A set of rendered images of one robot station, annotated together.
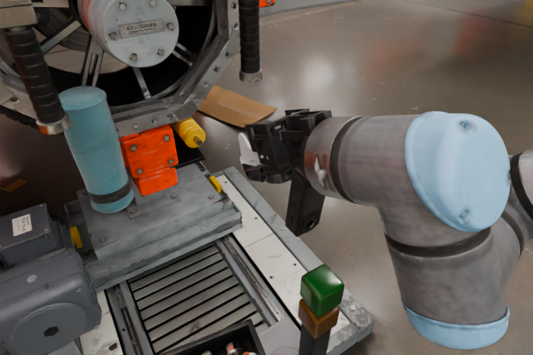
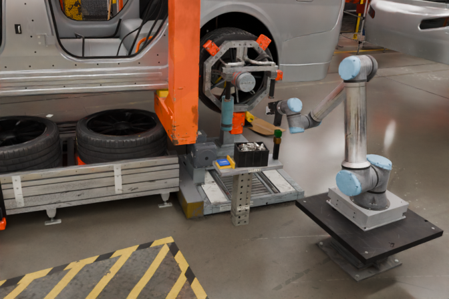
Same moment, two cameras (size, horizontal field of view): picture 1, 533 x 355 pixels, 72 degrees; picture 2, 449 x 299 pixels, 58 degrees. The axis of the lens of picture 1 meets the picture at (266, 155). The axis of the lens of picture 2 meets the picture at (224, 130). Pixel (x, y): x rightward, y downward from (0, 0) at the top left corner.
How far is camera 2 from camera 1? 228 cm
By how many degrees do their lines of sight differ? 16
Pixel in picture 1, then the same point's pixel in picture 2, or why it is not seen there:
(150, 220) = (227, 149)
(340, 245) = (301, 178)
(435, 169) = (289, 102)
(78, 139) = (226, 107)
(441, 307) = (291, 124)
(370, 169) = (284, 104)
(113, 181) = (230, 121)
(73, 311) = (213, 153)
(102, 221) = not seen: hidden behind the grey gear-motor
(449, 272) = (292, 118)
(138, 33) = (246, 83)
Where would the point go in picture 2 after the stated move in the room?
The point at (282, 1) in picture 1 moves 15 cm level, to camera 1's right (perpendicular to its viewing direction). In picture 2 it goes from (286, 79) to (305, 81)
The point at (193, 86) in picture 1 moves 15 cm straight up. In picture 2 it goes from (253, 101) to (255, 82)
